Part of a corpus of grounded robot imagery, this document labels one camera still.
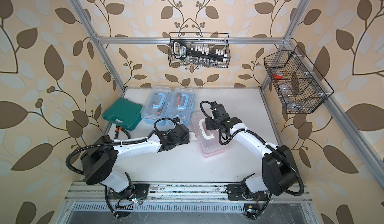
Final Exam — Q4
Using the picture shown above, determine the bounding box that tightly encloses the pink toolbox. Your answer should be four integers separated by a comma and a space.
192, 111, 228, 158

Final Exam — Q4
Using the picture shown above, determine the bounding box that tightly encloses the blue toolbox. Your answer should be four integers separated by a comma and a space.
166, 87, 195, 126
141, 86, 173, 124

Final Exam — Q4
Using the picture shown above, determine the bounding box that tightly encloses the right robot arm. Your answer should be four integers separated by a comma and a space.
200, 100, 305, 220

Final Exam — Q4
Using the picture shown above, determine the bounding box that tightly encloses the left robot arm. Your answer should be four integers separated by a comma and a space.
66, 118, 190, 219

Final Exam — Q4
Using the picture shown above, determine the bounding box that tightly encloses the orange screwdriver far box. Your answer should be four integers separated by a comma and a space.
177, 93, 182, 105

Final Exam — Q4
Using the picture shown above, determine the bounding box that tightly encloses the green tool case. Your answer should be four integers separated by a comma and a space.
102, 98, 143, 131

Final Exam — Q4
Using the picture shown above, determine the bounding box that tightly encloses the black socket set holder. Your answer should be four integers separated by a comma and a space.
172, 39, 229, 62

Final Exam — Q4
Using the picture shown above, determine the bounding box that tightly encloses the back wire basket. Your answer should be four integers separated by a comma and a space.
167, 31, 231, 68

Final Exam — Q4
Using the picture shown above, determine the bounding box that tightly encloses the wire basket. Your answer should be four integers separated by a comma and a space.
264, 46, 334, 114
167, 31, 231, 68

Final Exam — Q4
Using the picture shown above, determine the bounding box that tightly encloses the right wire basket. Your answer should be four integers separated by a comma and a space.
264, 46, 334, 114

